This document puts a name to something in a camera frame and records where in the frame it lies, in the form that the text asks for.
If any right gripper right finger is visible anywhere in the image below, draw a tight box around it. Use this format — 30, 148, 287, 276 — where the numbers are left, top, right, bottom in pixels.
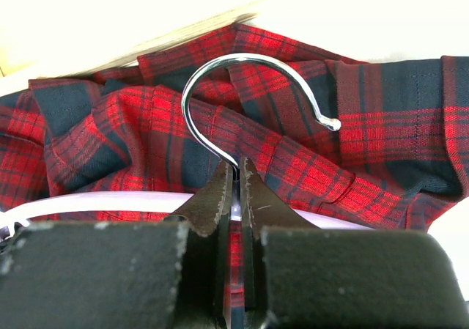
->
240, 158, 465, 328

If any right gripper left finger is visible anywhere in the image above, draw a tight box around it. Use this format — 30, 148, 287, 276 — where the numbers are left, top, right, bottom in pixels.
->
1, 163, 233, 328

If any purple hanger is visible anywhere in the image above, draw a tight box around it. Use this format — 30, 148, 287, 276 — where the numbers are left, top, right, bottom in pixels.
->
1, 57, 395, 228

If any red plaid skirt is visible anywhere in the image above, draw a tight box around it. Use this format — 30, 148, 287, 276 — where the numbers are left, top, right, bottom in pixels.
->
1, 26, 468, 328

